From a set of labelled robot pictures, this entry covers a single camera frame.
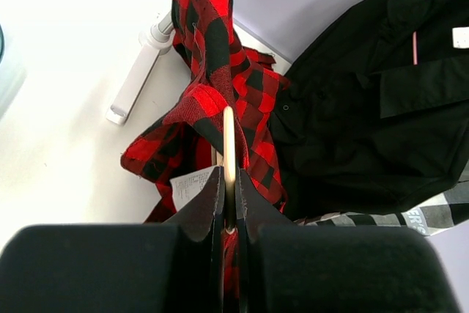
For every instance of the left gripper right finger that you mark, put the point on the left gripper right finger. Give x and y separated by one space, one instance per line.
285 267

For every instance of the white black plaid shirt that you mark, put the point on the white black plaid shirt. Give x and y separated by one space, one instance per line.
435 215

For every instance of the teal plastic bin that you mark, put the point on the teal plastic bin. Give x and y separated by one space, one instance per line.
12 70

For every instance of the red black plaid shirt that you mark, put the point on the red black plaid shirt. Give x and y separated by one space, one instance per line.
175 153

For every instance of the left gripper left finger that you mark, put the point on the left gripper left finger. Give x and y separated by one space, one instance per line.
175 266

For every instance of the wooden hanger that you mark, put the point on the wooden hanger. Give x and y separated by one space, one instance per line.
228 162

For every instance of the white metal clothes rack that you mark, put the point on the white metal clothes rack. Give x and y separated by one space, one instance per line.
154 43

